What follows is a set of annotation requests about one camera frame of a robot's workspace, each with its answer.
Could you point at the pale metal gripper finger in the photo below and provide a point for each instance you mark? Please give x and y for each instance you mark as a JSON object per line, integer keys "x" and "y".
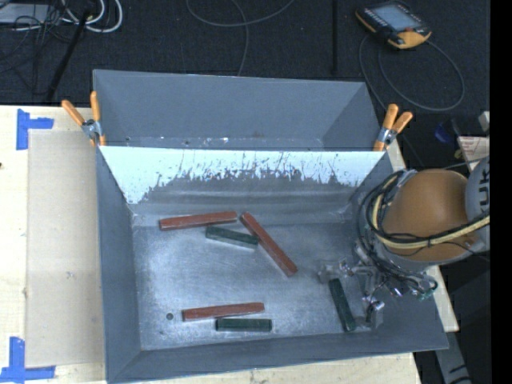
{"x": 375, "y": 314}
{"x": 334, "y": 271}

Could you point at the dark green flat block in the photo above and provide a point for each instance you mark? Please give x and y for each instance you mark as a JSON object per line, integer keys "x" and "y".
{"x": 342, "y": 304}
{"x": 232, "y": 237}
{"x": 244, "y": 325}

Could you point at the red-brown flat block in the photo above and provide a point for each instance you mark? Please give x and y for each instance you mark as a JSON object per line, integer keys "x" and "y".
{"x": 223, "y": 311}
{"x": 269, "y": 244}
{"x": 198, "y": 220}

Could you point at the grey metal bin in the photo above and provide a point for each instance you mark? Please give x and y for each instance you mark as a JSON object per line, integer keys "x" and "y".
{"x": 224, "y": 278}

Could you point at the pale wood flat board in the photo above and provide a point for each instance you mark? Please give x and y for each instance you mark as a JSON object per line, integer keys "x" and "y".
{"x": 60, "y": 246}

